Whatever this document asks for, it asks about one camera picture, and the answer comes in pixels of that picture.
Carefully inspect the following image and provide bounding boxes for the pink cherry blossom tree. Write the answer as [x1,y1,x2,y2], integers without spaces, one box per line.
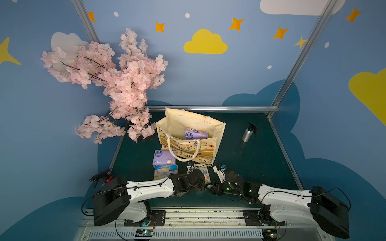
[41,28,168,144]

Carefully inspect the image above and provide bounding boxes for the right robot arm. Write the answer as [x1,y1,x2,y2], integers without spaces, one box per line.
[210,167,351,239]

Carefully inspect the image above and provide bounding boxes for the left green circuit board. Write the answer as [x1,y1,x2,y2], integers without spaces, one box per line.
[135,230,154,238]

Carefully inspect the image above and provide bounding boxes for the green circuit board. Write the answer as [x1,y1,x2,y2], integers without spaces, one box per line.
[261,229,278,241]
[135,230,154,238]

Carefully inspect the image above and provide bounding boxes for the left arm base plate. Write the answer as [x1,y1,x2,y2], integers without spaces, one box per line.
[124,210,166,227]

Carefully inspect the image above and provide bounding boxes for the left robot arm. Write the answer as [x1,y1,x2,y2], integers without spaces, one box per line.
[92,169,205,226]

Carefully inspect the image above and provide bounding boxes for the white green elephant tissue pack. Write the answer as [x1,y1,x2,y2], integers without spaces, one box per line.
[198,167,211,185]

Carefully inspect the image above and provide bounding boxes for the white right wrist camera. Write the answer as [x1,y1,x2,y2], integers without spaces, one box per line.
[213,164,226,183]

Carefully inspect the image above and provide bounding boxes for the blue orange tissue pack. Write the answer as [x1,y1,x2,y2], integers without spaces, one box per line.
[154,165,179,180]

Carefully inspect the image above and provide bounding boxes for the cream canvas tote bag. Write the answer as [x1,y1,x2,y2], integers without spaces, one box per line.
[156,108,226,166]

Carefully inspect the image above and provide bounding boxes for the aluminium mounting rail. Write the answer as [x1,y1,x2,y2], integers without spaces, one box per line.
[74,207,334,241]

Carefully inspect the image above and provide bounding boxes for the purple tissue pack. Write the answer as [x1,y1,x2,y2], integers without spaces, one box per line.
[152,150,176,167]
[185,128,209,140]

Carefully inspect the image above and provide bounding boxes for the right green circuit board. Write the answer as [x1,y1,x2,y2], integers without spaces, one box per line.
[261,229,278,241]

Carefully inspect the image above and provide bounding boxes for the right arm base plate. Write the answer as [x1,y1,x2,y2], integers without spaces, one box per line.
[243,209,286,227]

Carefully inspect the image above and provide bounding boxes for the silver spray bottle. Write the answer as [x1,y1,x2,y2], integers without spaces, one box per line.
[242,123,259,143]

